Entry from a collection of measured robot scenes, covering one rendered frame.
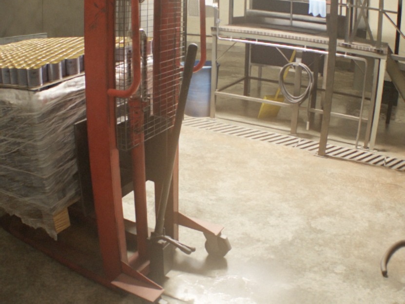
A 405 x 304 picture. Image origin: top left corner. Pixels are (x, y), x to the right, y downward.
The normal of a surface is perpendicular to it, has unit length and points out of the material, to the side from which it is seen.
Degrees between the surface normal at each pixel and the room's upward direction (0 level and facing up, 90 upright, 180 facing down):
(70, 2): 90
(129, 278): 0
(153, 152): 90
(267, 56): 90
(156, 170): 90
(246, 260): 0
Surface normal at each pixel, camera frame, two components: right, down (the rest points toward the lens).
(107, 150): -0.48, 0.30
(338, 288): 0.02, -0.94
